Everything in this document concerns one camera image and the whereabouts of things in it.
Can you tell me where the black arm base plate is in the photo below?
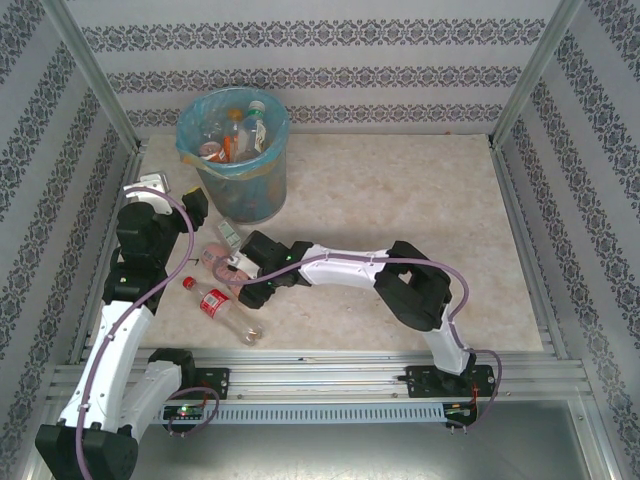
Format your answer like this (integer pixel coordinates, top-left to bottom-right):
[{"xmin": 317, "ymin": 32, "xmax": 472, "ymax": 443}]
[
  {"xmin": 404, "ymin": 363, "xmax": 499, "ymax": 400},
  {"xmin": 149, "ymin": 367, "xmax": 231, "ymax": 401}
]

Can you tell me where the clear square bottle green cap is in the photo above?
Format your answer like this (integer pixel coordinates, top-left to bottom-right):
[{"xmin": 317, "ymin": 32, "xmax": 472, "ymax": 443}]
[{"xmin": 234, "ymin": 99, "xmax": 271, "ymax": 162}]

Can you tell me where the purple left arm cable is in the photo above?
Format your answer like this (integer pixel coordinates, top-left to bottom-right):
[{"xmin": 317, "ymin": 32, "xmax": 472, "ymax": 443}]
[{"xmin": 72, "ymin": 192, "xmax": 221, "ymax": 480}]

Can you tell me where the pink drink bottle white cap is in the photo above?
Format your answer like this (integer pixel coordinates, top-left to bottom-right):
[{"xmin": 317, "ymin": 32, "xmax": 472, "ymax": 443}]
[{"xmin": 201, "ymin": 242, "xmax": 254, "ymax": 286}]

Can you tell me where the red-capped clear bottle red label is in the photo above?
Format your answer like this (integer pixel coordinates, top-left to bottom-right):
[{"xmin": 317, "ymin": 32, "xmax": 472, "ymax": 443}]
[{"xmin": 182, "ymin": 276, "xmax": 266, "ymax": 347}]

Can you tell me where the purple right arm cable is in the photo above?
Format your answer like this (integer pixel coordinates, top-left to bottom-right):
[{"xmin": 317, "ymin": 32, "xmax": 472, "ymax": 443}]
[{"xmin": 212, "ymin": 252, "xmax": 504, "ymax": 432}]

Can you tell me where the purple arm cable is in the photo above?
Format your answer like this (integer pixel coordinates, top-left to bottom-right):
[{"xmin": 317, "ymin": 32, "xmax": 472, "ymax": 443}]
[
  {"xmin": 72, "ymin": 192, "xmax": 221, "ymax": 480},
  {"xmin": 212, "ymin": 252, "xmax": 504, "ymax": 432}
]

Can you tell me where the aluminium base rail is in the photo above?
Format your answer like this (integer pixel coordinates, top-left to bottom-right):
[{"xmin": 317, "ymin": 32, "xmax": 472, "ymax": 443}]
[{"xmin": 47, "ymin": 347, "xmax": 594, "ymax": 401}]

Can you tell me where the bin with blue liner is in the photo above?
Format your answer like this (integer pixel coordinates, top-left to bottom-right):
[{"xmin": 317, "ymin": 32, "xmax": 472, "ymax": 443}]
[{"xmin": 174, "ymin": 87, "xmax": 292, "ymax": 224}]

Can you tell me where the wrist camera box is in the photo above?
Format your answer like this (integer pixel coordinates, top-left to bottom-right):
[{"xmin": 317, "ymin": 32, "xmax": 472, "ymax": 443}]
[
  {"xmin": 227, "ymin": 252, "xmax": 257, "ymax": 281},
  {"xmin": 123, "ymin": 172, "xmax": 175, "ymax": 217}
]

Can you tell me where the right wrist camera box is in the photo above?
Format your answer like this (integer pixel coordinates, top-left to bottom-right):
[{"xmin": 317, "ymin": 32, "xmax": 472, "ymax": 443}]
[{"xmin": 227, "ymin": 252, "xmax": 257, "ymax": 281}]

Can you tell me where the small green label bottle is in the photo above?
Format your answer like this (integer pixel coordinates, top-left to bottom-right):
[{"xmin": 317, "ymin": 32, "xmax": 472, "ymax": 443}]
[{"xmin": 215, "ymin": 219, "xmax": 246, "ymax": 251}]

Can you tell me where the grey metal sheet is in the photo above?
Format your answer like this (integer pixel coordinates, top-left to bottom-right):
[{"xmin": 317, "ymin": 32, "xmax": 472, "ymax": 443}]
[{"xmin": 24, "ymin": 399, "xmax": 621, "ymax": 480}]

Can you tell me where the white slotted cable duct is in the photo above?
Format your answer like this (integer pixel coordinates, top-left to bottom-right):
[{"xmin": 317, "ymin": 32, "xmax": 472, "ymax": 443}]
[{"xmin": 67, "ymin": 403, "xmax": 446, "ymax": 425}]

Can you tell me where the aluminium side rail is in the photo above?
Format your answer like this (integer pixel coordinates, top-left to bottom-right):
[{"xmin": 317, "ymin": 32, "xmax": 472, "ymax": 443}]
[
  {"xmin": 489, "ymin": 144, "xmax": 571, "ymax": 361},
  {"xmin": 67, "ymin": 144, "xmax": 146, "ymax": 366}
]

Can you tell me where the aluminium corner post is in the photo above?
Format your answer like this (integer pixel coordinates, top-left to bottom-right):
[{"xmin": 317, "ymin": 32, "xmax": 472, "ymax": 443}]
[
  {"xmin": 42, "ymin": 0, "xmax": 144, "ymax": 151},
  {"xmin": 489, "ymin": 0, "xmax": 584, "ymax": 149}
]

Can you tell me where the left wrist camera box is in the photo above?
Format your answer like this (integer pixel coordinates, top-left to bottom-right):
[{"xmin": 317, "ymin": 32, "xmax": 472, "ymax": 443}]
[{"xmin": 123, "ymin": 172, "xmax": 175, "ymax": 217}]

